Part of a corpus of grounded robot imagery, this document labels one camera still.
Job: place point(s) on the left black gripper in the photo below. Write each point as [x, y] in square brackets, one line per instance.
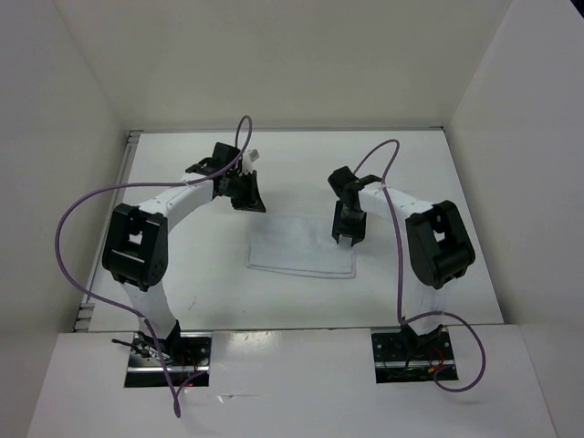
[252, 202]

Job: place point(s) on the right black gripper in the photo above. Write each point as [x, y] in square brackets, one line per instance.
[340, 227]

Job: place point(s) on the white skirt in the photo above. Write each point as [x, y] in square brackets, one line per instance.
[298, 246]

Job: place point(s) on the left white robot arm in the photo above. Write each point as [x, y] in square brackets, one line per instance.
[136, 251]

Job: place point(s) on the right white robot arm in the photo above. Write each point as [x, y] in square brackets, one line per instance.
[434, 249]

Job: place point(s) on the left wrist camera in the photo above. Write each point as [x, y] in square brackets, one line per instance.
[248, 160]

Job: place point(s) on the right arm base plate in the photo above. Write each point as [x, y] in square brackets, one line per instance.
[400, 356]

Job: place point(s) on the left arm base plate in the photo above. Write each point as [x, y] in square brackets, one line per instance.
[191, 365]

